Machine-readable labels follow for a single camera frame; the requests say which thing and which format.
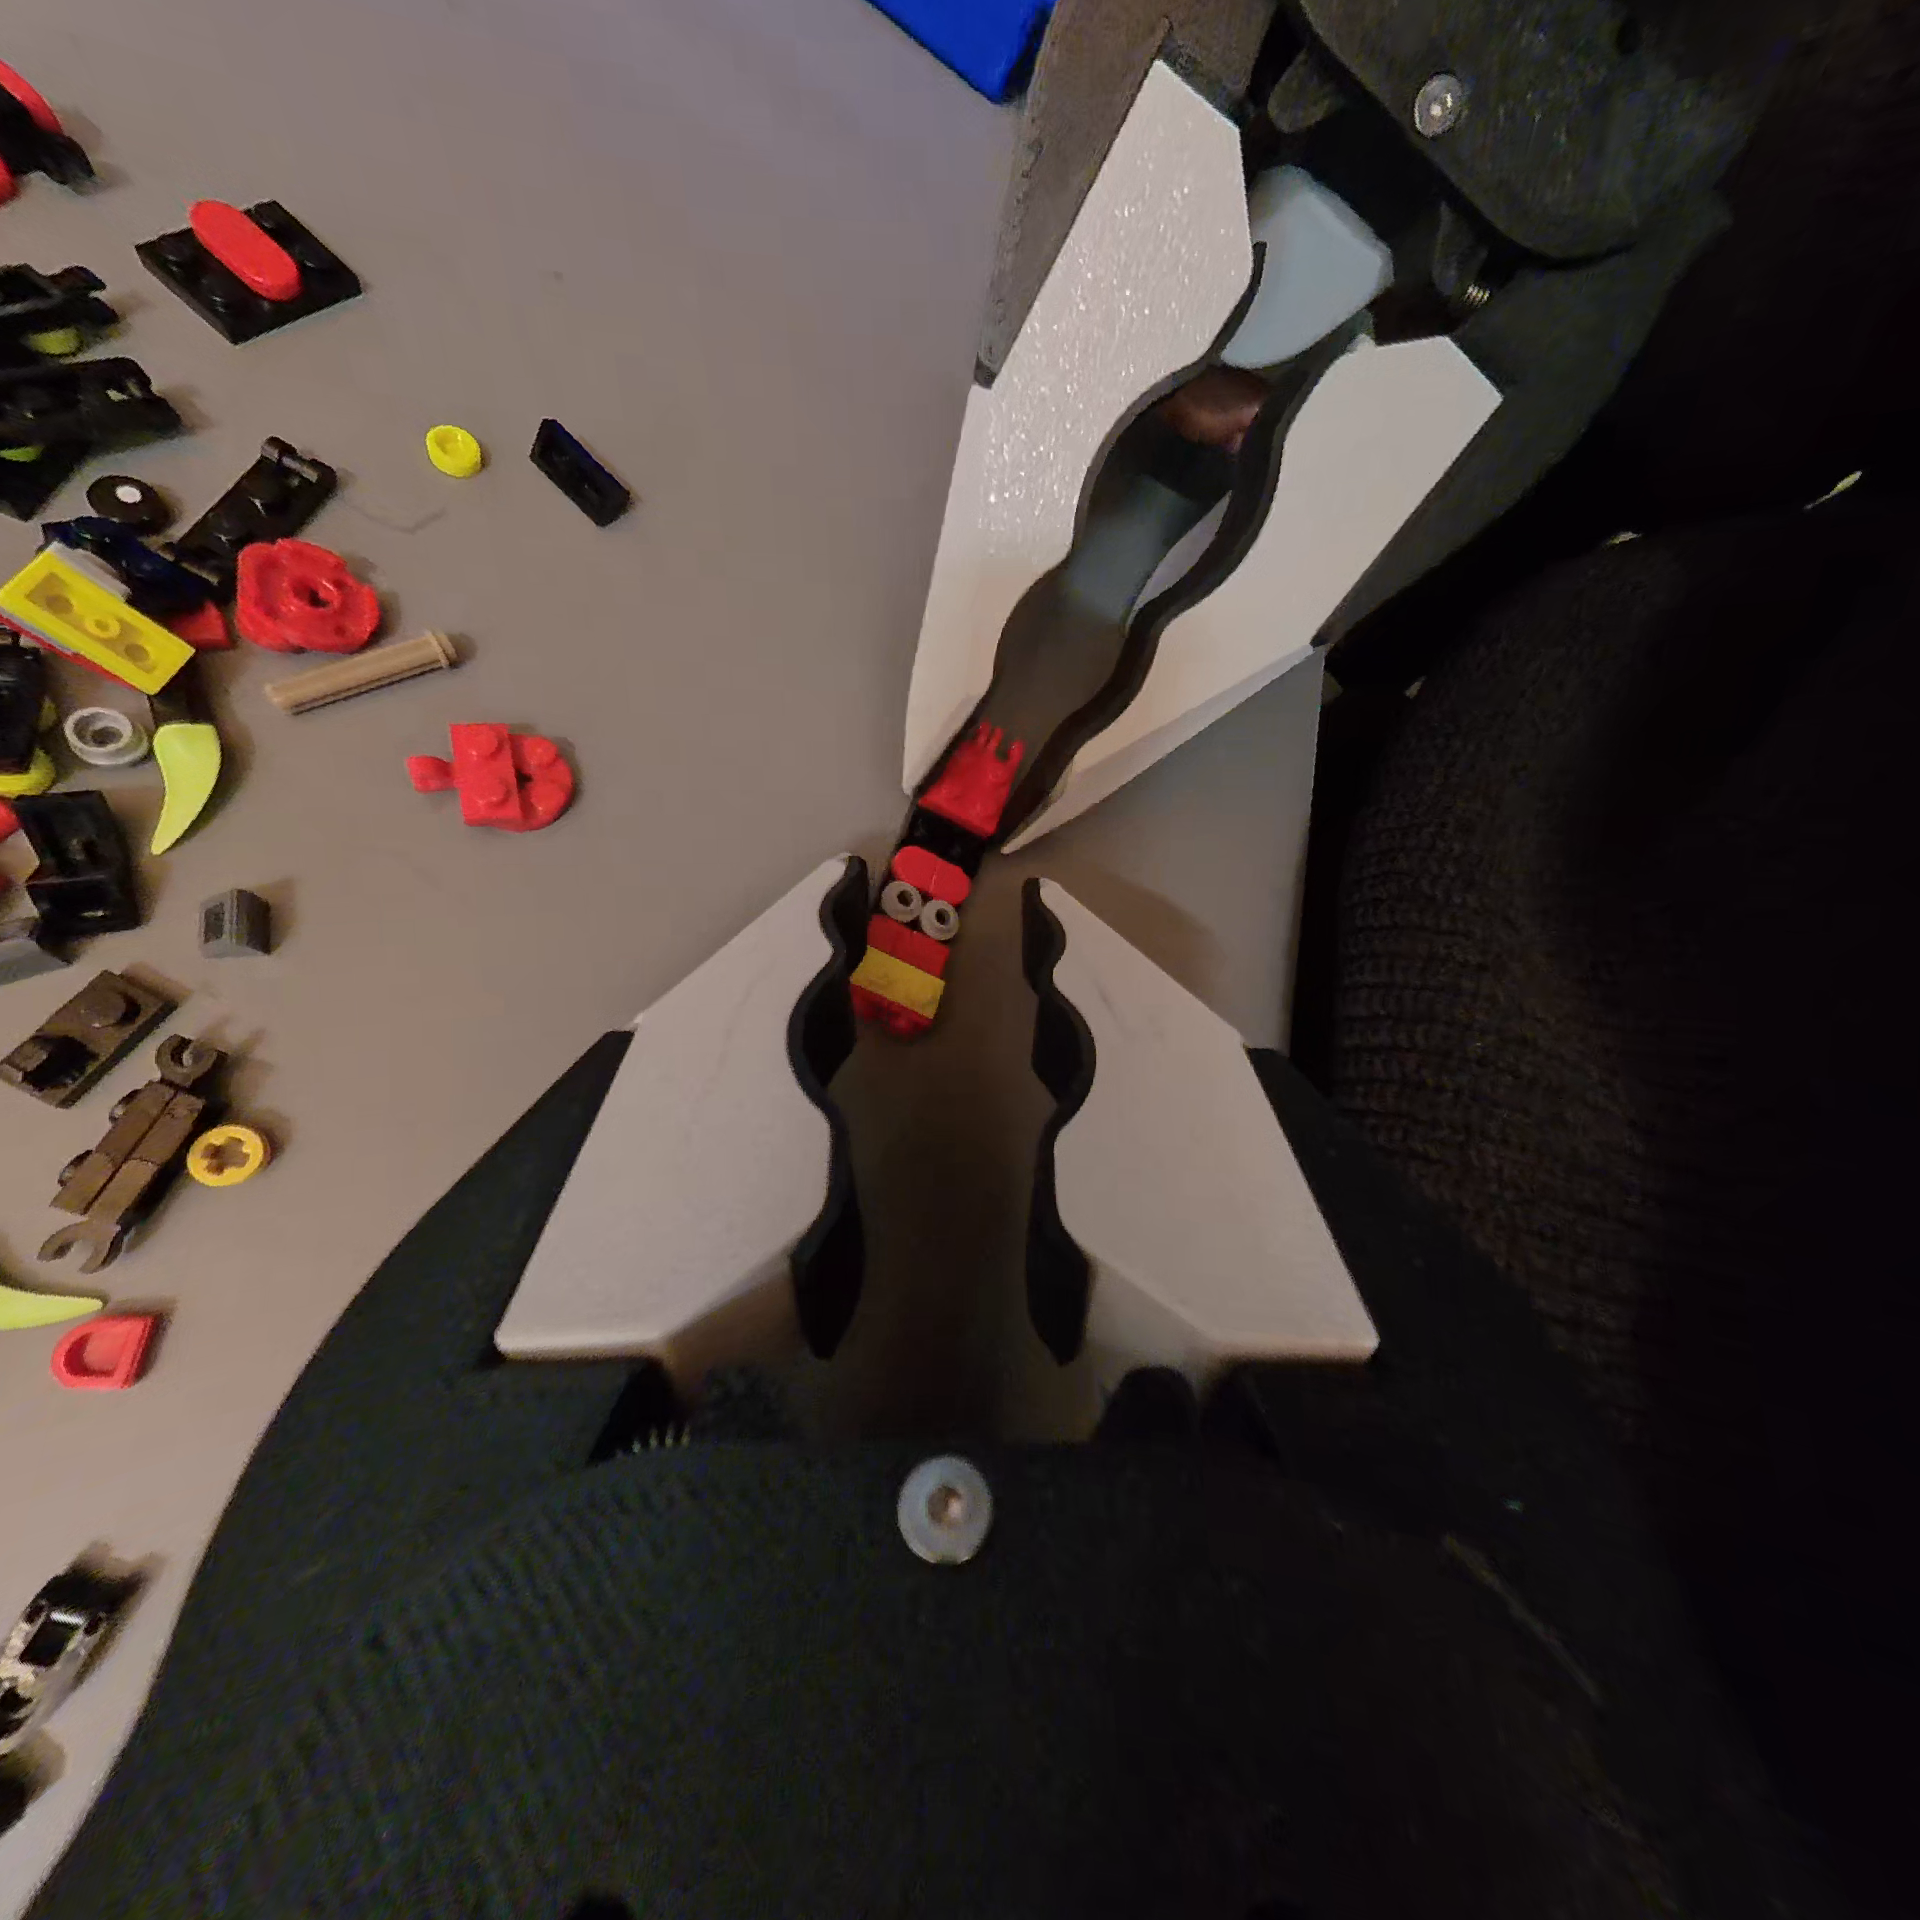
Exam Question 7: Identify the person's black knit sweater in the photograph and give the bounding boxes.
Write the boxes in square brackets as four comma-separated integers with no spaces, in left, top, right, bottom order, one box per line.
[1320,496,1920,1920]

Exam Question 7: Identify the black plate with red tile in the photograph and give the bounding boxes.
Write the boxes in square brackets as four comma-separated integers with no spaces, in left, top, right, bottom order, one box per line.
[136,198,366,348]

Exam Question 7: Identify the red lego plate with pin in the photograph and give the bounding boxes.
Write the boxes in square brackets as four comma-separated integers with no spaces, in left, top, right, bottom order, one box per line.
[405,721,576,832]

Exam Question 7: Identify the tan lego axle pin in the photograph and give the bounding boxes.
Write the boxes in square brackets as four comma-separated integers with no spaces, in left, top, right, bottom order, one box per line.
[265,630,459,714]

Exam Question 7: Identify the person's right hand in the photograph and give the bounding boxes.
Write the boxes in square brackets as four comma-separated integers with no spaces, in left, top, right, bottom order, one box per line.
[1155,368,1273,455]

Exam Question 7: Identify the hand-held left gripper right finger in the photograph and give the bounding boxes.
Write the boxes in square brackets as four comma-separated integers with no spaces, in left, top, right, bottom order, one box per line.
[1019,878,1384,1402]

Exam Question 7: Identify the small black lego plate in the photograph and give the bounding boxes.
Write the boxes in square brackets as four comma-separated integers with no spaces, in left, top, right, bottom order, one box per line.
[529,416,636,530]

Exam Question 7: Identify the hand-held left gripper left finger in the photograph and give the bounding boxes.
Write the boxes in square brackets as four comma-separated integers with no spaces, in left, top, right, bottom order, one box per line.
[496,855,873,1402]

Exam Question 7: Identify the pile of loose lego pieces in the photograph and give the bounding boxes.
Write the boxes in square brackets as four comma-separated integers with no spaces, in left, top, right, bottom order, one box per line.
[0,255,348,1397]

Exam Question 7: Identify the blue plastic box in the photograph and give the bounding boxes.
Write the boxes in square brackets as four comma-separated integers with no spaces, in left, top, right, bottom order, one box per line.
[872,0,1051,105]

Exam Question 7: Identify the red yellow black lego assembly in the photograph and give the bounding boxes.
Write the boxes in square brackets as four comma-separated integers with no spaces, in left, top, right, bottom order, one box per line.
[848,719,1034,1039]

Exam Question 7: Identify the red and black lego subassembly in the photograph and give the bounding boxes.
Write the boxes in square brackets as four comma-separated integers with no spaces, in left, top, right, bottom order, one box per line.
[0,58,98,204]

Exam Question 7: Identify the red round lego plate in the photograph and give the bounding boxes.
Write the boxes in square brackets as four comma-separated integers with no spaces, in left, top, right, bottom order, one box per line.
[235,540,382,655]

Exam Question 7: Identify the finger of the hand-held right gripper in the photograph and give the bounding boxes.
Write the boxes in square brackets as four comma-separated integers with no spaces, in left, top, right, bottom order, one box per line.
[1002,165,1505,856]
[901,57,1269,797]

